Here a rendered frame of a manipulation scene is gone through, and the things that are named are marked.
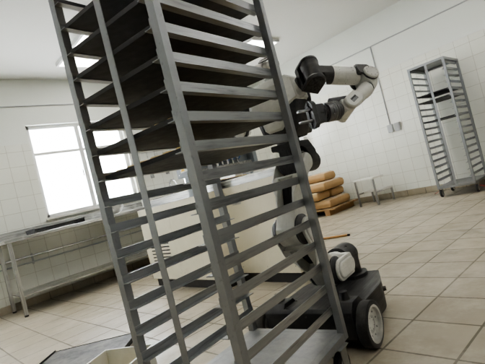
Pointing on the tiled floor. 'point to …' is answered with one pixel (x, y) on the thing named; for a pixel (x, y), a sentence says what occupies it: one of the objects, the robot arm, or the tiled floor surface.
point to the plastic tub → (119, 356)
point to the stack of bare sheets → (87, 351)
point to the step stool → (372, 188)
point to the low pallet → (337, 208)
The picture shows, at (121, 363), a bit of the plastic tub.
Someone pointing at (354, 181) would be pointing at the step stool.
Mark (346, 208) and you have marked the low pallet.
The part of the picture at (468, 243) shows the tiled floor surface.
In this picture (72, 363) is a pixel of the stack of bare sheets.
